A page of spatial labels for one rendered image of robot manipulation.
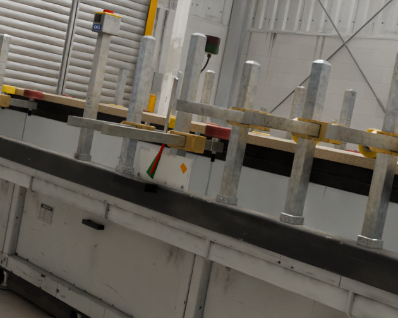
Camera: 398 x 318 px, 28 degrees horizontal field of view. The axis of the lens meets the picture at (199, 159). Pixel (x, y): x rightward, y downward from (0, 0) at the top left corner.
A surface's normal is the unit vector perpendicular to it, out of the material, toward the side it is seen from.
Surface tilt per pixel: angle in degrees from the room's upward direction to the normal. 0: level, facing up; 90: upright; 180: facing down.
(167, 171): 90
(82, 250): 90
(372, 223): 90
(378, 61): 90
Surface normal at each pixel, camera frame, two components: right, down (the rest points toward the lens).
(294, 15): -0.74, -0.11
